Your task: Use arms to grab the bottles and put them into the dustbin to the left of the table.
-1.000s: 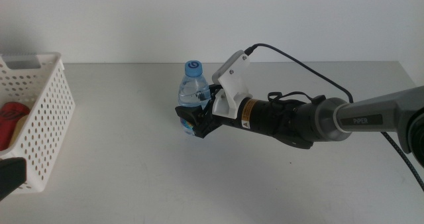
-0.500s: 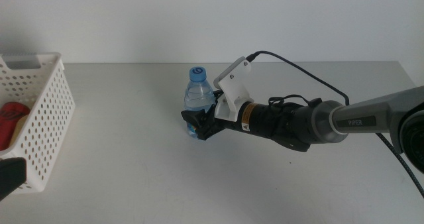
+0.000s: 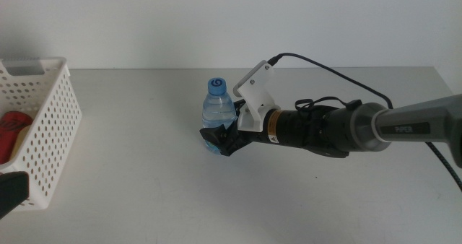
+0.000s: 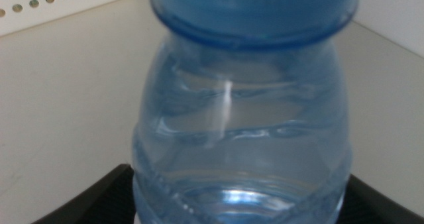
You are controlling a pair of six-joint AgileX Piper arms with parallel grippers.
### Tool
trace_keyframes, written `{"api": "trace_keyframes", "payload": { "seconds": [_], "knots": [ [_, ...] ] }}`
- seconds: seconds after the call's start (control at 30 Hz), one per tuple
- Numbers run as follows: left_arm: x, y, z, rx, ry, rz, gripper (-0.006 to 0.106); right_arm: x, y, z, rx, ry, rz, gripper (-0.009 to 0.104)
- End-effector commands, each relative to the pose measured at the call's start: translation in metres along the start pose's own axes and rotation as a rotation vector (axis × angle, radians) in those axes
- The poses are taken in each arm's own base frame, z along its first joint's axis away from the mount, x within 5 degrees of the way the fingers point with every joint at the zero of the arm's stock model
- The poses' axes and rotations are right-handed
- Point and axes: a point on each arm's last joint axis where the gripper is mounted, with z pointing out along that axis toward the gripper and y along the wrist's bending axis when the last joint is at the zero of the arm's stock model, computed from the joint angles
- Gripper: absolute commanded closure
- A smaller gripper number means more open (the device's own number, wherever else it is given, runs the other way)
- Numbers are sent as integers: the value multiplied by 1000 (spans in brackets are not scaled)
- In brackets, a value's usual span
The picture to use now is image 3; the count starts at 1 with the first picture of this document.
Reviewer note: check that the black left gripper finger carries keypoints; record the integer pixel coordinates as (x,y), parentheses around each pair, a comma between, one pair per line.
(12,190)

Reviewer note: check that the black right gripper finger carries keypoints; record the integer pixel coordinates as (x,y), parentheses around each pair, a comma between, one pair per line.
(239,105)
(216,135)

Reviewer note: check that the clear water bottle blue cap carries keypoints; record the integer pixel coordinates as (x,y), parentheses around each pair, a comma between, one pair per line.
(218,107)

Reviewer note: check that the yellow tea bottle green label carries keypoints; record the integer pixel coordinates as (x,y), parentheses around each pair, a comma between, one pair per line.
(21,139)

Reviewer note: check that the red drink can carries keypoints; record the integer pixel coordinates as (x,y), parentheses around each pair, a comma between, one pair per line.
(9,132)

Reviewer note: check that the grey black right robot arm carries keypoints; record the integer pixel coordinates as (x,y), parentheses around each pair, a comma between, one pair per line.
(397,128)

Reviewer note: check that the white perforated plastic basket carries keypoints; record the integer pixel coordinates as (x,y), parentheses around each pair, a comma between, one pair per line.
(50,139)

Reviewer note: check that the silver right wrist camera white mount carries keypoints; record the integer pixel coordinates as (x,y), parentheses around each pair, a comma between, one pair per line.
(258,92)

